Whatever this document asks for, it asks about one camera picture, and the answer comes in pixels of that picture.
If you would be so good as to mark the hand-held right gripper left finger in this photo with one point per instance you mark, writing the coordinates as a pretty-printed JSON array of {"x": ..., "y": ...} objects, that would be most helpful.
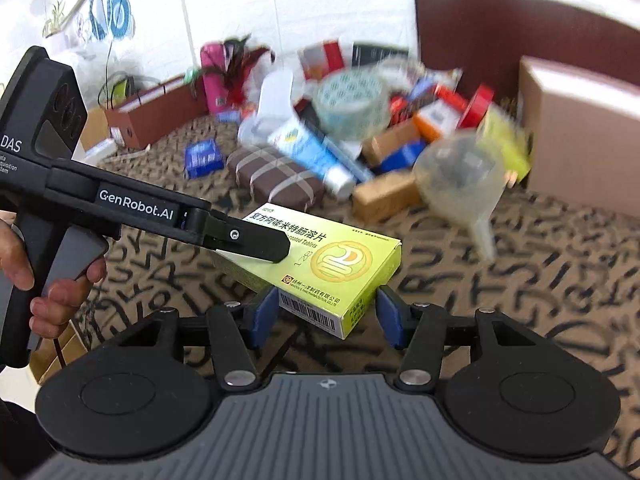
[{"x": 262, "y": 315}]

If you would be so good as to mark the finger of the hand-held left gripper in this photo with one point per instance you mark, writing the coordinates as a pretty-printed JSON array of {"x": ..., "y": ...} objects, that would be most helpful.
[{"x": 250, "y": 245}]

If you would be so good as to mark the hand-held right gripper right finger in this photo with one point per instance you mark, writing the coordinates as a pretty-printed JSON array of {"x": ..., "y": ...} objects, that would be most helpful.
[{"x": 392, "y": 315}]

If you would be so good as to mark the yellow-green medicine box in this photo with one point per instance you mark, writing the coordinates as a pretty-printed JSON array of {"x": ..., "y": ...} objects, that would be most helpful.
[{"x": 325, "y": 270}]

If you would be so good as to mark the clear plastic container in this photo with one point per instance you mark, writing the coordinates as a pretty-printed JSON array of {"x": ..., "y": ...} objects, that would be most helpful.
[{"x": 255, "y": 130}]

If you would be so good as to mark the person's left hand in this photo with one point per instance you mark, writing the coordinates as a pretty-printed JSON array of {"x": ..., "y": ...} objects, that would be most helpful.
[{"x": 60, "y": 310}]

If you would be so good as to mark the brown striped eyeglass case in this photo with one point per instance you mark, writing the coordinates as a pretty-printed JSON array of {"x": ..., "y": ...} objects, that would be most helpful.
[{"x": 270, "y": 170}]

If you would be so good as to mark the blue packet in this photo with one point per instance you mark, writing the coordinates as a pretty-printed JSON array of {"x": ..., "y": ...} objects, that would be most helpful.
[{"x": 202, "y": 157}]

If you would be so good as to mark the white blue tube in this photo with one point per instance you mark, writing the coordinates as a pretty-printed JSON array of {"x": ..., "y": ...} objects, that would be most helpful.
[{"x": 310, "y": 152}]

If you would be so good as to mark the small brown cardboard box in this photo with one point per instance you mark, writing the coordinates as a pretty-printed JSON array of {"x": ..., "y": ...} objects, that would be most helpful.
[
  {"x": 390, "y": 142},
  {"x": 385, "y": 195}
]

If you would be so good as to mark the brown cardboard tray box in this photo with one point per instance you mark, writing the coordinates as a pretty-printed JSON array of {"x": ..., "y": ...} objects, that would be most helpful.
[{"x": 160, "y": 115}]

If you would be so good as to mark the small blue red box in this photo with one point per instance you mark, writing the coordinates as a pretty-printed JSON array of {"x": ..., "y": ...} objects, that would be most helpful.
[{"x": 227, "y": 116}]

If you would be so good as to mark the clear plastic funnel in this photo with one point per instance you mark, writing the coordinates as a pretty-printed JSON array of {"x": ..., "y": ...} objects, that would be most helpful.
[{"x": 450, "y": 175}]

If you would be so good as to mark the white plastic bag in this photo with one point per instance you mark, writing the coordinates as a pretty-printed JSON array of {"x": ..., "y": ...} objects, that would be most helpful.
[{"x": 277, "y": 90}]

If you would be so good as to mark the pink bottle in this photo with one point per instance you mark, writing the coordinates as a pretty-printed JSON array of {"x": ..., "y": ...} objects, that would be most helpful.
[{"x": 217, "y": 85}]

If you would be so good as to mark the red black feather duster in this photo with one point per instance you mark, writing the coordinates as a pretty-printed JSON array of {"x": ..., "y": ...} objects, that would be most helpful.
[{"x": 245, "y": 70}]

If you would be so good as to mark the green patterned tape roll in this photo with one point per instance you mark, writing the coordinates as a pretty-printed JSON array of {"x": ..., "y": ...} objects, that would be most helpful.
[{"x": 350, "y": 95}]

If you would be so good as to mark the blue paper fan decoration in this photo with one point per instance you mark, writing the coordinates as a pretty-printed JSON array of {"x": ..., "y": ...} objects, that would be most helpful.
[{"x": 120, "y": 12}]

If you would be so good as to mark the orange white box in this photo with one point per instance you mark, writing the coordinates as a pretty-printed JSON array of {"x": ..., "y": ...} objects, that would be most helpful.
[{"x": 435, "y": 120}]

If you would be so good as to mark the yellow box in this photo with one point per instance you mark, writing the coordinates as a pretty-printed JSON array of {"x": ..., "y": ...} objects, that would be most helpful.
[{"x": 502, "y": 145}]

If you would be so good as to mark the red tape roll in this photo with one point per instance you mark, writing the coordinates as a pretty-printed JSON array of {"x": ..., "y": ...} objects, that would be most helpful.
[{"x": 475, "y": 107}]

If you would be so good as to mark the red black packet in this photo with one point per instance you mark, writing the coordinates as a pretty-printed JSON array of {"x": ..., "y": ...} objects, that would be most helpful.
[{"x": 425, "y": 91}]

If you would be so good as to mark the black box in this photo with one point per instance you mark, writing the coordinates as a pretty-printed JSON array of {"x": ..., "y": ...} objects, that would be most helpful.
[{"x": 375, "y": 54}]

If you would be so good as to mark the large cardboard box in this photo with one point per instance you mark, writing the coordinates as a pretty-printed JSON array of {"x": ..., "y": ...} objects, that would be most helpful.
[{"x": 585, "y": 135}]

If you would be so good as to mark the dark red chair back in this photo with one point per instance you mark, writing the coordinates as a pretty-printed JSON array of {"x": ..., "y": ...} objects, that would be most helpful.
[{"x": 500, "y": 25}]

